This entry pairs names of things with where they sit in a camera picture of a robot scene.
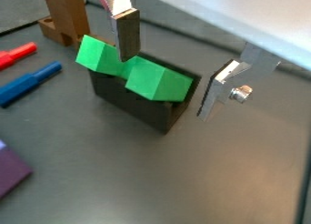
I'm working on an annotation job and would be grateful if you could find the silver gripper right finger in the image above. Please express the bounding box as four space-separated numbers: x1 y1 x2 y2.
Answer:
197 43 281 121

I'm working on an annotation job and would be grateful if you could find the purple board with cross slot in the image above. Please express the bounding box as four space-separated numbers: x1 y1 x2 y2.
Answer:
0 139 33 199

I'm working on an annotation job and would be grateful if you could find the green U-shaped block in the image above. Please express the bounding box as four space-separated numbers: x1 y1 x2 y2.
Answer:
75 36 194 102

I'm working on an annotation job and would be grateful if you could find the brown T-shaped block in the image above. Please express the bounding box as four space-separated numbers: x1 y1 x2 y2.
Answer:
39 0 90 48

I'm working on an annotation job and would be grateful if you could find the blue peg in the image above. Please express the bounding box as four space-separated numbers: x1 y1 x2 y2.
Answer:
0 61 62 107

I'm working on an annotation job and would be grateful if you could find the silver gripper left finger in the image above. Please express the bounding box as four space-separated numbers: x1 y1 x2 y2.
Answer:
101 0 142 62

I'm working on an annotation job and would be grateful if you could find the black angle fixture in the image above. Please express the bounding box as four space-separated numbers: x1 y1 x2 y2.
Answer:
89 53 202 134

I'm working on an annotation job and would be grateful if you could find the red peg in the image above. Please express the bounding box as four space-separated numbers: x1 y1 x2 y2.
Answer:
0 42 37 71

